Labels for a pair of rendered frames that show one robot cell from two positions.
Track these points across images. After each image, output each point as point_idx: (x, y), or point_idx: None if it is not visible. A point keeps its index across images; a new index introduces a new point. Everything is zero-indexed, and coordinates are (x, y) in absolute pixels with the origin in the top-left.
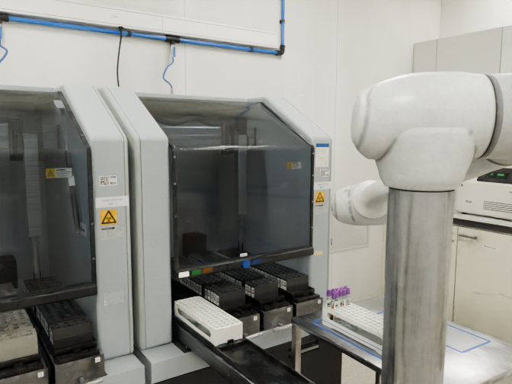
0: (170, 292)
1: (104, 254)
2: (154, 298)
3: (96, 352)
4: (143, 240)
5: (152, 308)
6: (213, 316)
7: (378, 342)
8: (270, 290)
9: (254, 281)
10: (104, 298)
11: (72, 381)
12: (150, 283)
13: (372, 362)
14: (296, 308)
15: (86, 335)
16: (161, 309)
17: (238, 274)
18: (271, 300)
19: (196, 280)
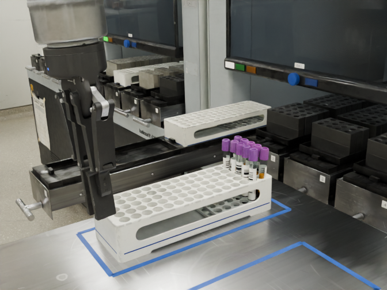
0: (228, 83)
1: (185, 22)
2: (216, 83)
3: (158, 104)
4: (209, 14)
5: (215, 93)
6: (205, 117)
7: (153, 228)
8: (337, 142)
9: (337, 121)
10: (186, 65)
11: (147, 118)
12: (213, 64)
13: (90, 219)
14: (336, 186)
15: (173, 92)
16: (221, 98)
17: (365, 113)
18: (317, 153)
19: (315, 98)
